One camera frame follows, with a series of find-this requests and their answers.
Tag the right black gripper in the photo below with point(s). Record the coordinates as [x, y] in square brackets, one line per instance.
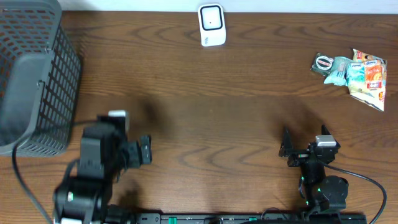
[286, 150]

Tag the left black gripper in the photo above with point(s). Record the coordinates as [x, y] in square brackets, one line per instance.
[134, 152]

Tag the green snack packet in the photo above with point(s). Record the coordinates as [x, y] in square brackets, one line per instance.
[337, 75]

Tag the dark green round-label box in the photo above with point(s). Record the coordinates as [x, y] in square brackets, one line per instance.
[322, 64]

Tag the cream snack bag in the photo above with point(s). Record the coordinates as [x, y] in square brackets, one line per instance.
[374, 98]

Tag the teal tissue pack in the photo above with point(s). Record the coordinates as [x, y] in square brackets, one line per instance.
[355, 75]

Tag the orange tissue pack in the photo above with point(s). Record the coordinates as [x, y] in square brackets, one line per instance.
[373, 74]

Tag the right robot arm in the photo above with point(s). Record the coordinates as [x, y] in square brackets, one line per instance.
[323, 193]

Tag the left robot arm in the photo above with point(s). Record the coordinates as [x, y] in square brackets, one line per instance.
[87, 186]

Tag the white barcode scanner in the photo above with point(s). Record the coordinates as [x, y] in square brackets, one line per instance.
[212, 25]

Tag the grey plastic mesh basket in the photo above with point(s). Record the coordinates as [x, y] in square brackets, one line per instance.
[40, 79]

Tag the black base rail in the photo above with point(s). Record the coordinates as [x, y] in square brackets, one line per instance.
[274, 217]

